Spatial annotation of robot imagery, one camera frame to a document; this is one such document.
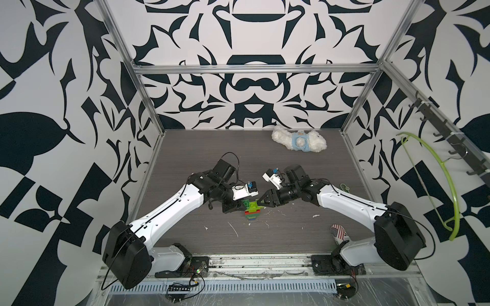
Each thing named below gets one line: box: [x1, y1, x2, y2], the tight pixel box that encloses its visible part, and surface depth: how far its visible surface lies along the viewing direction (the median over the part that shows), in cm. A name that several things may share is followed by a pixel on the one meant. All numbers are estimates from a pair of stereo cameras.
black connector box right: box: [336, 283, 357, 299], surface depth 73 cm
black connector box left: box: [168, 284, 191, 292], surface depth 74 cm
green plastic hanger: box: [396, 131, 461, 241], surface depth 62 cm
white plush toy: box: [271, 126, 328, 153], surface depth 107 cm
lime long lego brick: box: [245, 201, 265, 213], surface depth 78 cm
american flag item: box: [329, 223, 348, 246], surface depth 82 cm
